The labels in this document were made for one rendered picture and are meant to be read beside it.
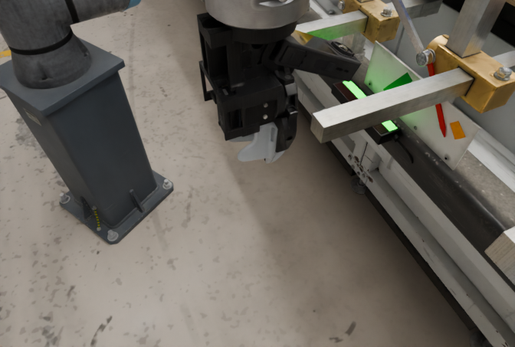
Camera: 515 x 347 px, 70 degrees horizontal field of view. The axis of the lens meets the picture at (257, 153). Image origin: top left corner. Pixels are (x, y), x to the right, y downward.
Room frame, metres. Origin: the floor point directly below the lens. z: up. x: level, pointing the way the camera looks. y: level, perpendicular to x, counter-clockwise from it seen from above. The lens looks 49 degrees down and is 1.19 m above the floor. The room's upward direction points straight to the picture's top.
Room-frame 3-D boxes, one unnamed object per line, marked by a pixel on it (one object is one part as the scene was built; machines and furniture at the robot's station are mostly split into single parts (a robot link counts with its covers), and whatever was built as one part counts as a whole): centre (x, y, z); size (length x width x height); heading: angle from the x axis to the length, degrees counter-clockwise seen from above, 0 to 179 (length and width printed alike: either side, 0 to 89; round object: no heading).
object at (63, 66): (0.83, 0.54, 0.65); 0.19 x 0.19 x 0.10
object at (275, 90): (0.31, 0.01, 0.97); 0.09 x 0.08 x 0.12; 114
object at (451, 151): (0.51, -0.28, 0.75); 0.26 x 0.01 x 0.10; 24
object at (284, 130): (0.30, -0.02, 0.91); 0.05 x 0.02 x 0.09; 24
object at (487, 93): (0.47, -0.32, 0.85); 0.14 x 0.06 x 0.05; 24
